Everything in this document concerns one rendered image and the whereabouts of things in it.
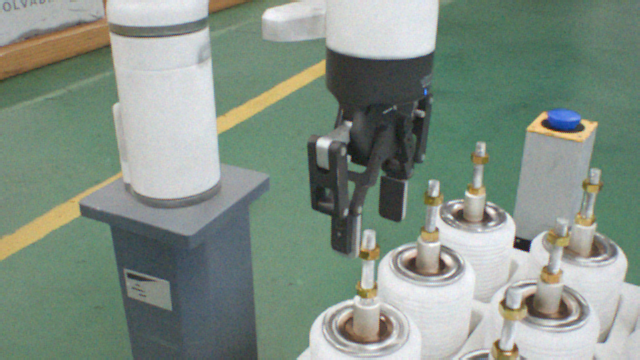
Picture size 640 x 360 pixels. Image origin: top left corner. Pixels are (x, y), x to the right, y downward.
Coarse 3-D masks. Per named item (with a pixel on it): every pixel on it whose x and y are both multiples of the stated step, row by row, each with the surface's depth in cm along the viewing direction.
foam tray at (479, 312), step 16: (512, 256) 78; (528, 256) 78; (512, 272) 78; (624, 288) 72; (480, 304) 69; (624, 304) 69; (480, 320) 68; (624, 320) 67; (480, 336) 64; (624, 336) 64; (304, 352) 62; (464, 352) 62; (608, 352) 62
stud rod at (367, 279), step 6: (366, 234) 50; (372, 234) 50; (366, 240) 50; (372, 240) 50; (366, 246) 51; (372, 246) 51; (366, 264) 51; (372, 264) 52; (366, 270) 52; (372, 270) 52; (366, 276) 52; (372, 276) 52; (366, 282) 52; (372, 282) 52; (366, 288) 52; (366, 300) 53; (372, 300) 53
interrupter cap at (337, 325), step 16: (352, 304) 57; (384, 304) 57; (336, 320) 55; (352, 320) 56; (384, 320) 56; (400, 320) 55; (336, 336) 53; (352, 336) 54; (384, 336) 54; (400, 336) 53; (352, 352) 52; (368, 352) 52; (384, 352) 52
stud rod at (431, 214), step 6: (432, 180) 60; (432, 186) 59; (438, 186) 59; (432, 192) 59; (438, 192) 60; (432, 210) 60; (426, 216) 61; (432, 216) 61; (426, 222) 61; (432, 222) 61; (426, 228) 61; (432, 228) 61; (426, 240) 62
